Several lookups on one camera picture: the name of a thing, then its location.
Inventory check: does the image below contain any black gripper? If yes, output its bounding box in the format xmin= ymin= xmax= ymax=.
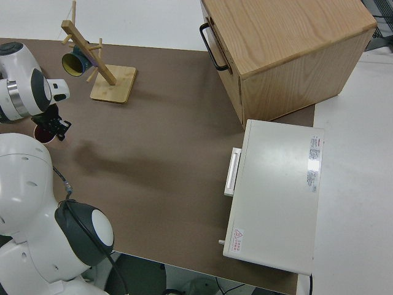
xmin=31 ymin=104 xmax=72 ymax=142

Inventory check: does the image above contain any pink mug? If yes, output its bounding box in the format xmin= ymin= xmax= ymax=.
xmin=33 ymin=124 xmax=60 ymax=145

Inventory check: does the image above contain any wooden mug tree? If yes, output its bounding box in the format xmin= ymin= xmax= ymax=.
xmin=60 ymin=0 xmax=138 ymax=105

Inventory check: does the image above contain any dark blue mug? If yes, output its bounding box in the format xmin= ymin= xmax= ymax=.
xmin=61 ymin=44 xmax=98 ymax=77

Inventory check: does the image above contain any brown table mat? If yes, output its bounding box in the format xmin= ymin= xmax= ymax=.
xmin=0 ymin=37 xmax=317 ymax=295

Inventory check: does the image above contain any white toaster oven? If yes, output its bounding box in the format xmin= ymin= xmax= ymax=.
xmin=217 ymin=119 xmax=325 ymax=276

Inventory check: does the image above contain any wooden drawer box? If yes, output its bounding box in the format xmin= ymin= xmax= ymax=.
xmin=199 ymin=0 xmax=378 ymax=122

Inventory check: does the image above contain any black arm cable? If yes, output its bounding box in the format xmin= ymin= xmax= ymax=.
xmin=52 ymin=167 xmax=130 ymax=295

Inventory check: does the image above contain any black drawer handle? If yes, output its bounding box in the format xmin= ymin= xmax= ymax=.
xmin=199 ymin=23 xmax=230 ymax=71

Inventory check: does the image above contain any oven door handle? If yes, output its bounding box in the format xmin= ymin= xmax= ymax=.
xmin=224 ymin=147 xmax=243 ymax=197

